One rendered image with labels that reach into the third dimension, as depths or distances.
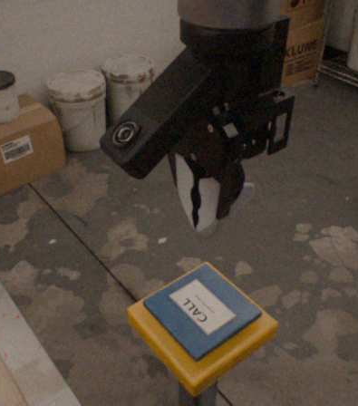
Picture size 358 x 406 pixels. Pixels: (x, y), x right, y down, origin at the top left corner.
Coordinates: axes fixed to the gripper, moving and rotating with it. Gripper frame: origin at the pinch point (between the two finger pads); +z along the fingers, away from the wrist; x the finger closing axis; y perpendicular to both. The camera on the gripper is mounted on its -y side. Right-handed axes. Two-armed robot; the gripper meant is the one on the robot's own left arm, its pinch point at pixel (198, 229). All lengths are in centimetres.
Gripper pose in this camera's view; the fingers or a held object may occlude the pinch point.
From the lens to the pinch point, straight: 46.4
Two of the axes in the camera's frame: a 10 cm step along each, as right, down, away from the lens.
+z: 0.0, 7.7, 6.4
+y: 7.9, -3.9, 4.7
